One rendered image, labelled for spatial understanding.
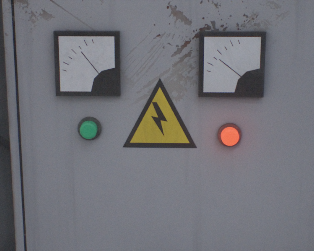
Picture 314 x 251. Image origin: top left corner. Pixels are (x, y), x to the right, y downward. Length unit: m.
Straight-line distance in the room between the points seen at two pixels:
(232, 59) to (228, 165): 0.14
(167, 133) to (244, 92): 0.11
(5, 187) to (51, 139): 0.28
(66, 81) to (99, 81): 0.04
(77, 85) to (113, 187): 0.14
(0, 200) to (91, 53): 0.38
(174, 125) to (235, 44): 0.13
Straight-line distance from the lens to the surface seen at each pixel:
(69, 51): 0.79
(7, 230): 1.12
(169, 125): 0.81
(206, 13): 0.79
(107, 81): 0.79
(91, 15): 0.79
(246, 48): 0.79
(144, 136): 0.81
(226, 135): 0.80
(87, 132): 0.80
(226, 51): 0.78
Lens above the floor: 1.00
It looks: 14 degrees down
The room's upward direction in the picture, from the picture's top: straight up
